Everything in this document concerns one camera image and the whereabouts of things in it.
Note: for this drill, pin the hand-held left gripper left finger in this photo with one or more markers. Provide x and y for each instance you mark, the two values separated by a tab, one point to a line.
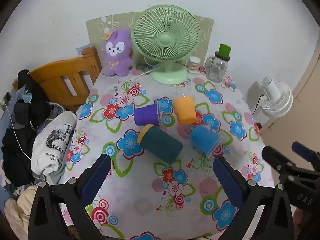
96	177

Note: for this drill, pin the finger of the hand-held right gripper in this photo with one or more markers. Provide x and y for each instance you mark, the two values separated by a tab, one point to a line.
273	158
305	152

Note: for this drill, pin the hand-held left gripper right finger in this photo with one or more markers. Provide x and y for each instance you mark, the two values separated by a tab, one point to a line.
227	177

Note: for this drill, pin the blue cup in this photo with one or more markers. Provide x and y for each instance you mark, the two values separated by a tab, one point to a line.
205	138

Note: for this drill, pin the dark teal cup yellow rim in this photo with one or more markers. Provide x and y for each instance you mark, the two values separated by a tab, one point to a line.
162	143

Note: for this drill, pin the orange cup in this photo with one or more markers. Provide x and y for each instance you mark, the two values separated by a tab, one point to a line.
185	110

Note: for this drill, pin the purple cup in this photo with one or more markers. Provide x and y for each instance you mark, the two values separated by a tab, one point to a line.
146	115

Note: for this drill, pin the floral tablecloth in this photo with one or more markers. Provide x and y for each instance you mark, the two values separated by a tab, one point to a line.
150	195

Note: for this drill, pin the white printed shirt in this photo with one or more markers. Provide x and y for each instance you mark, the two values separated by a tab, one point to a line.
53	140

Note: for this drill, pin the white circulating fan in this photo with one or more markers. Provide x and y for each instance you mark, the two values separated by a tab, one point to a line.
275	100

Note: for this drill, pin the cream blanket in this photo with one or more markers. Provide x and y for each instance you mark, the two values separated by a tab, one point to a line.
18	210

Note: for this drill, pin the pile of dark clothes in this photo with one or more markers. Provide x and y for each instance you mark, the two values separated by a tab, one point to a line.
22	135

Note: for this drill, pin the wooden chair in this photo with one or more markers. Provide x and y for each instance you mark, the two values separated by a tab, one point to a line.
93	60
55	80

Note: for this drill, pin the glass jar green lid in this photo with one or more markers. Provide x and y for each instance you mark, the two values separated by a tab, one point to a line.
217	67

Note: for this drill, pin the cotton swab container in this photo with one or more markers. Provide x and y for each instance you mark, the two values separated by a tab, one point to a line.
194	65

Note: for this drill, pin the purple plush bunny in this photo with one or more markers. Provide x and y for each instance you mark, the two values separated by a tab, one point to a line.
117	60

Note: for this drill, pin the light blue paper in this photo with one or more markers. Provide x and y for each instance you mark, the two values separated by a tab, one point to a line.
83	48

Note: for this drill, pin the green printed board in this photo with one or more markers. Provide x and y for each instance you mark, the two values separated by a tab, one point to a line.
96	28

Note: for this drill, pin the green desk fan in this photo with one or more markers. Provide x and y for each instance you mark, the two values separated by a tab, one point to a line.
165	40

